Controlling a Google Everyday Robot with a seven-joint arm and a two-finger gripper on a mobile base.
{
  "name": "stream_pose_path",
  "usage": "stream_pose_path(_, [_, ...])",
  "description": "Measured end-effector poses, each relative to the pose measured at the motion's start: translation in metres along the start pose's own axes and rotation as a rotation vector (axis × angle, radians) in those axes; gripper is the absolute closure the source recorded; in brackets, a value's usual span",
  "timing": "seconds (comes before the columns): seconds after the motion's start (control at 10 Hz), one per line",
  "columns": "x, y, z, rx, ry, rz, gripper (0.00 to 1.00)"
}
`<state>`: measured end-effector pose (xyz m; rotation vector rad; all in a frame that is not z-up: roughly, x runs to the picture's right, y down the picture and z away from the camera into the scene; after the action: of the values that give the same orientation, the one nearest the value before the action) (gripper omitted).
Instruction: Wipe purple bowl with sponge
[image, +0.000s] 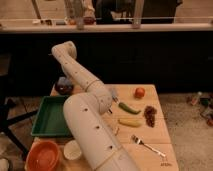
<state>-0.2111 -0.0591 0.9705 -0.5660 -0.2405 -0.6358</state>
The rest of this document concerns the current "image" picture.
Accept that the orange bowl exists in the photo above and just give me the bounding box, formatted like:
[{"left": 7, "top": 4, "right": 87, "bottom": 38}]
[{"left": 26, "top": 140, "right": 60, "bottom": 171}]

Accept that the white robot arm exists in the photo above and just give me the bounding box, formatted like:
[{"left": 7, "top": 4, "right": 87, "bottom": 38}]
[{"left": 51, "top": 41, "right": 140, "bottom": 171}]

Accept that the dark red grape bunch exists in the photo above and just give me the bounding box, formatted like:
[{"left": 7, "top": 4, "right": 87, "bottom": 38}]
[{"left": 144, "top": 106, "right": 157, "bottom": 127}]

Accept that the white round cup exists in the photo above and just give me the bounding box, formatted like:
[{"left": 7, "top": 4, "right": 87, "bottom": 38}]
[{"left": 63, "top": 140, "right": 82, "bottom": 160}]

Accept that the green chili pepper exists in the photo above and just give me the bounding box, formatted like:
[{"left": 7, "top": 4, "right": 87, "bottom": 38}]
[{"left": 118, "top": 102, "right": 141, "bottom": 115}]

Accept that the green plastic tray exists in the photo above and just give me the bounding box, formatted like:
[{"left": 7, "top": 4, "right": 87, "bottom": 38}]
[{"left": 31, "top": 96, "right": 72, "bottom": 138}]

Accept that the red tomato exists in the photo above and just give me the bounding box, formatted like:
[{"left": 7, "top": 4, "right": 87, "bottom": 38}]
[{"left": 134, "top": 87, "right": 145, "bottom": 99}]

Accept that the silver metal fork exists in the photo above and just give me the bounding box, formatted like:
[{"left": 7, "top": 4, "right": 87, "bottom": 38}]
[{"left": 131, "top": 135, "right": 166, "bottom": 158}]

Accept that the purple bowl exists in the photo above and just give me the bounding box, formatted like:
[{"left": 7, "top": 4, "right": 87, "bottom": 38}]
[{"left": 54, "top": 77, "right": 73, "bottom": 95}]

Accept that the silver spoon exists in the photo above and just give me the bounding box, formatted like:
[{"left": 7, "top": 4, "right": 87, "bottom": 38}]
[{"left": 109, "top": 86, "right": 119, "bottom": 103}]

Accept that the yellow banana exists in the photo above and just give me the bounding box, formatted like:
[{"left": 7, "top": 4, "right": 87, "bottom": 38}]
[{"left": 118, "top": 119, "right": 141, "bottom": 128}]

